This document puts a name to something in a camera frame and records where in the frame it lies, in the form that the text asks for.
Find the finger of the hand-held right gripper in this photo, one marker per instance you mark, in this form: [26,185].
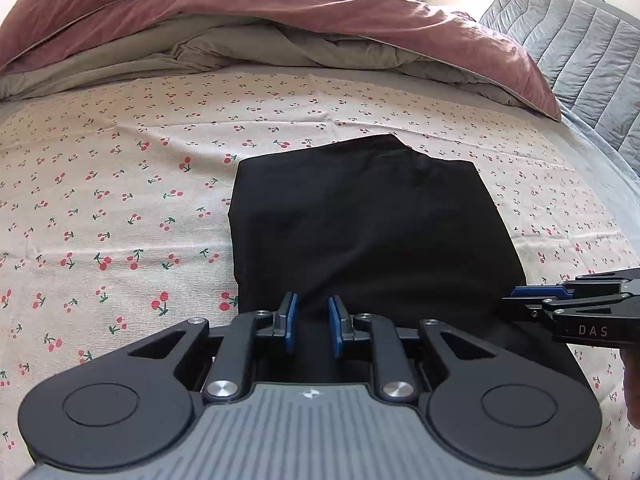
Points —
[522,309]
[537,290]

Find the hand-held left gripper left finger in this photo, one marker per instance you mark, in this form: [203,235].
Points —
[289,322]

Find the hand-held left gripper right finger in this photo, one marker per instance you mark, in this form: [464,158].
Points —
[337,325]

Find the black pants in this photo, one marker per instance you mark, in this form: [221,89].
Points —
[375,230]

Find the person's right hand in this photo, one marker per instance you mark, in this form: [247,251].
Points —
[634,390]

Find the blue grey bed cover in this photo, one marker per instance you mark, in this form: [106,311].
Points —
[610,195]

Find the cherry print bed sheet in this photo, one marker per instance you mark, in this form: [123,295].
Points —
[125,185]

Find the grey quilted pillow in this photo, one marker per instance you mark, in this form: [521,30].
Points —
[575,45]

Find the grey beige blanket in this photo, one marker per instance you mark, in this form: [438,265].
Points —
[225,45]

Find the pink duvet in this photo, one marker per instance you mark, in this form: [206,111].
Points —
[300,5]

